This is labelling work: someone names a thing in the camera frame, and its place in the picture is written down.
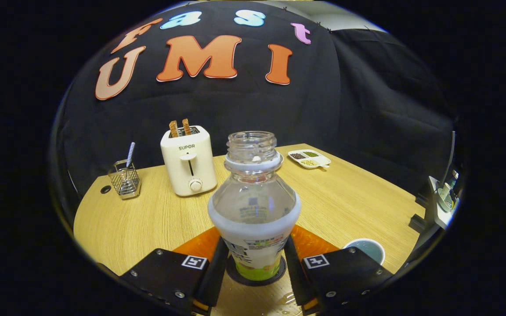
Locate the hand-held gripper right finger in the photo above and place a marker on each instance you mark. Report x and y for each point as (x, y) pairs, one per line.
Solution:
(294, 281)

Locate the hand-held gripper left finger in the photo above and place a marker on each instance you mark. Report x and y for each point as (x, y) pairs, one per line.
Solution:
(213, 281)

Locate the dark brown round coaster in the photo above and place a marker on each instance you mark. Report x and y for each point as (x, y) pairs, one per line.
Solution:
(232, 275)

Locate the clear plastic juice bottle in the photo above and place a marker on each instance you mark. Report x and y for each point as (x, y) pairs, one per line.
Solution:
(253, 210)

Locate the white cup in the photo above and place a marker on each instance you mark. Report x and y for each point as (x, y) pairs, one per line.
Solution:
(369, 248)

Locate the wooden table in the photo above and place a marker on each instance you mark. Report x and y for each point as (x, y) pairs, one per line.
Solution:
(147, 224)

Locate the cream toaster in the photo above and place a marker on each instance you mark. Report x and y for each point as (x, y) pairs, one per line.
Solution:
(189, 166)

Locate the white divided seed dish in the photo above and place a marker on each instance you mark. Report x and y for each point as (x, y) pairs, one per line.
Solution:
(309, 159)

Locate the metal spoon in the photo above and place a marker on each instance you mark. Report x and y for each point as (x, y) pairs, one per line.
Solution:
(130, 153)

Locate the toast slice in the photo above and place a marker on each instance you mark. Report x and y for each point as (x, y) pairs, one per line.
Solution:
(173, 129)
(186, 127)

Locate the grey equipment stand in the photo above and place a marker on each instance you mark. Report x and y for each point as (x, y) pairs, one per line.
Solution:
(442, 197)

